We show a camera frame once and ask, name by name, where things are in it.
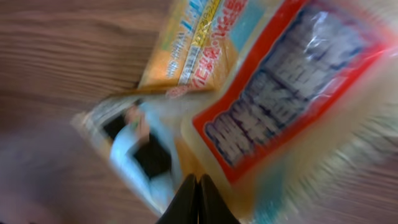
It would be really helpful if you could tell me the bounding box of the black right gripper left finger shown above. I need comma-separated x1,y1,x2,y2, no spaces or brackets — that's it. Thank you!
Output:
156,174,198,224

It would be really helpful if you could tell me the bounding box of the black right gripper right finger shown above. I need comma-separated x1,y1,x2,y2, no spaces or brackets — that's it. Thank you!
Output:
198,174,240,224

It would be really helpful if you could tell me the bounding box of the yellow blue snack bag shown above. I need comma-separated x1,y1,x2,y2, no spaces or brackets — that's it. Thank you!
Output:
73,1,397,223

